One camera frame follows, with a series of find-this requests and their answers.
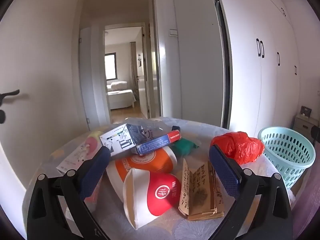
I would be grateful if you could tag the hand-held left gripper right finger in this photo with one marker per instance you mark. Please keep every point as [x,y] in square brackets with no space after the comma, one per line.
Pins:
[225,175]

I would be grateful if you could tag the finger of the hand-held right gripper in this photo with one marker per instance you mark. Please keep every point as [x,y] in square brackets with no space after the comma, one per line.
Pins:
[316,133]

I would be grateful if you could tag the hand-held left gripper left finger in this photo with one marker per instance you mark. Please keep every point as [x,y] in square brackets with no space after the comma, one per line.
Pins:
[95,173]

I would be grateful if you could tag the pink plastic packet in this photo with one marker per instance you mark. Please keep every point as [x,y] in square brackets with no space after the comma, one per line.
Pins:
[82,155]

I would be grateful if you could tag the brown paper booklet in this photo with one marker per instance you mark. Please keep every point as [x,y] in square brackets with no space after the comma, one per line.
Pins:
[200,192]

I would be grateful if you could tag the teal plastic basket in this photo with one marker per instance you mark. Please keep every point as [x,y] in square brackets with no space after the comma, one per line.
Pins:
[285,129]

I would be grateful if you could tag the red plastic bag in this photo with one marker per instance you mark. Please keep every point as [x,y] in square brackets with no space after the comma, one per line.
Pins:
[237,145]

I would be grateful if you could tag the white and black carton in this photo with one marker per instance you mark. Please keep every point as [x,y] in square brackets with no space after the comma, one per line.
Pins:
[117,136]

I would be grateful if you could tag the orange and white paper bowl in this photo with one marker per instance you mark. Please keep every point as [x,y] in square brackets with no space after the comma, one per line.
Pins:
[147,162]

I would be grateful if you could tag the red and white paper cup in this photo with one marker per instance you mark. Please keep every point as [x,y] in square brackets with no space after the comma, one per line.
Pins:
[162,192]

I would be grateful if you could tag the blue cardboard box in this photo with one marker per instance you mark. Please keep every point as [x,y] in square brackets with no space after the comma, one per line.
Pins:
[155,143]

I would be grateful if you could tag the white bedside table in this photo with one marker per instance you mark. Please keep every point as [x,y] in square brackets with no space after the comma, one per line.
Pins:
[302,125]

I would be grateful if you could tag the green plastic packet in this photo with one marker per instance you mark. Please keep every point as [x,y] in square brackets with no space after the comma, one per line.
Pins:
[186,148]

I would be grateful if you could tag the purple cloth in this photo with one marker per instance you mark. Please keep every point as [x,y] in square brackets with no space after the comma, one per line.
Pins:
[306,205]

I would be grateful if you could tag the clear plastic bottle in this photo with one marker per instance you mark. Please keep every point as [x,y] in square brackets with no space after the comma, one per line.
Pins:
[155,124]

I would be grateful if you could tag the white bed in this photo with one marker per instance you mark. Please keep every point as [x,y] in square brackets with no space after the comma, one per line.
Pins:
[120,97]

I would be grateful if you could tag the white wardrobe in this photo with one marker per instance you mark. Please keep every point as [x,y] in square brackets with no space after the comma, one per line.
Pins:
[250,80]

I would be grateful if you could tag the frosted glass door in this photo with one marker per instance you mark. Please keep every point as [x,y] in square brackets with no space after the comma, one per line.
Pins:
[93,80]

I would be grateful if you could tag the dark-framed window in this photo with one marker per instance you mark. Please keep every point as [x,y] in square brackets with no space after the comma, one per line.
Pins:
[110,66]

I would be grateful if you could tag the black door lock knob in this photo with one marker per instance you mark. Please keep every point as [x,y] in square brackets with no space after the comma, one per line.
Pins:
[2,117]

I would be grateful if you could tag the beige curtain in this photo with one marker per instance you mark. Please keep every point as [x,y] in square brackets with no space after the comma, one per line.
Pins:
[133,67]

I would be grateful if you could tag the white door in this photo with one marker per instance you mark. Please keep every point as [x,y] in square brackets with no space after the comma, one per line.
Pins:
[37,55]

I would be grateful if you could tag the small dark picture frame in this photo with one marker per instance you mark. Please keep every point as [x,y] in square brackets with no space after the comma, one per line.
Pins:
[306,111]

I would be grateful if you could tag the dark wall hanging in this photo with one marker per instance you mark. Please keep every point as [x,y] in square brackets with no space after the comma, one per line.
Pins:
[139,60]

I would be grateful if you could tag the white wall switch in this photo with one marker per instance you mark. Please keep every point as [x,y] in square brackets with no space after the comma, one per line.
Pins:
[173,32]

